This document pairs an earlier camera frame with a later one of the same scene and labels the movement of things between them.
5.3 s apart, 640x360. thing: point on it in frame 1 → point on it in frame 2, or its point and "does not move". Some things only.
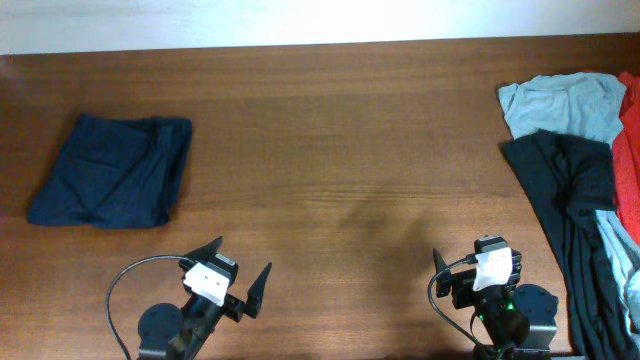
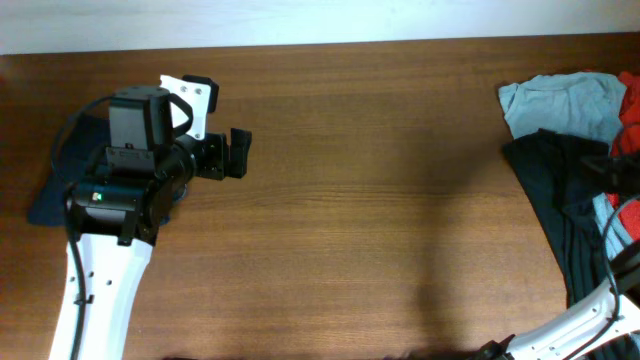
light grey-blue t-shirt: (588, 105) does not move
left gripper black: (237, 308) → (221, 166)
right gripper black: (463, 283) → (621, 172)
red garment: (626, 157) does not move
